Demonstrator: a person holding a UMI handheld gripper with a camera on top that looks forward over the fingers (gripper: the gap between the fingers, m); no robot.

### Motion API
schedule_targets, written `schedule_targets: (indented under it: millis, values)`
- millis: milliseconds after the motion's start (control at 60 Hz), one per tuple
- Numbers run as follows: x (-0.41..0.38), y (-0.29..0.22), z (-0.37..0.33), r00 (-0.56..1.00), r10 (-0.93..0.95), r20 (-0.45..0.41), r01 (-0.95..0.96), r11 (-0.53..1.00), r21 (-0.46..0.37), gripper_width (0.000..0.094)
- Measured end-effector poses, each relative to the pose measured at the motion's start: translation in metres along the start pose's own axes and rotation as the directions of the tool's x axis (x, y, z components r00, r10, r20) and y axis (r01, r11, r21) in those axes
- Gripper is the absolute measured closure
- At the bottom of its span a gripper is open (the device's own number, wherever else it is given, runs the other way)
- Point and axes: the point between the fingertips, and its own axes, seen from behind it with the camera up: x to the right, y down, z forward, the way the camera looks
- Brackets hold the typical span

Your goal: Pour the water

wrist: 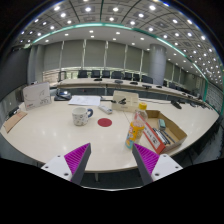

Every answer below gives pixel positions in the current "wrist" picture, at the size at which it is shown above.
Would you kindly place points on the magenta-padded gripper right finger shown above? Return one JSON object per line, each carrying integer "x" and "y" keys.
{"x": 163, "y": 165}

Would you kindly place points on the yellow-capped clear drink bottle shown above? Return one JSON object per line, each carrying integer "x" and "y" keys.
{"x": 135, "y": 131}

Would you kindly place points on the round ceiling lights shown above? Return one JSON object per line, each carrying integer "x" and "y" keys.
{"x": 87, "y": 9}

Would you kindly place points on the black microphone base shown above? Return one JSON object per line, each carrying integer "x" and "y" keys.
{"x": 176, "y": 104}

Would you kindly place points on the white remote control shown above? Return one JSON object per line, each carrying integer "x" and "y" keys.
{"x": 105, "y": 109}

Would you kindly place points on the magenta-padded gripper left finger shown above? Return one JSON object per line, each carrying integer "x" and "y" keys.
{"x": 60, "y": 166}

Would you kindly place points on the white paper sheet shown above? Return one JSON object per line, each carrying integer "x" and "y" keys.
{"x": 84, "y": 100}

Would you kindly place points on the black desk phone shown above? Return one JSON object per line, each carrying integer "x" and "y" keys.
{"x": 62, "y": 96}

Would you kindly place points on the brown envelope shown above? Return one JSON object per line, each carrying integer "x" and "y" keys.
{"x": 14, "y": 121}

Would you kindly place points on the row of black office chairs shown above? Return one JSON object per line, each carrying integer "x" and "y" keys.
{"x": 95, "y": 73}

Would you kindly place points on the flat round red coaster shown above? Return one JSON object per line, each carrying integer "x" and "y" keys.
{"x": 104, "y": 122}

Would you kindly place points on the black desk microphones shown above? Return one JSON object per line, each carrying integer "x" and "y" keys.
{"x": 118, "y": 81}

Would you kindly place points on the white box with line drawing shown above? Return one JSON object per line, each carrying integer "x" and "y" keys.
{"x": 36, "y": 96}

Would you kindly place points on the open cardboard box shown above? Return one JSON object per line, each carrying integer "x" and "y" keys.
{"x": 176, "y": 131}

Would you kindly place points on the teal eraser block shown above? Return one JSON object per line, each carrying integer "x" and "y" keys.
{"x": 162, "y": 124}

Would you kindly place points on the black marker pen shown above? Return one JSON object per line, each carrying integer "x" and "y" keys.
{"x": 162, "y": 136}

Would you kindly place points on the black binder clip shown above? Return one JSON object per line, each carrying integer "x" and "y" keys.
{"x": 122, "y": 101}

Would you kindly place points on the white desk organizer box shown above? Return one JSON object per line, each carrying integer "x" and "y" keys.
{"x": 130, "y": 98}

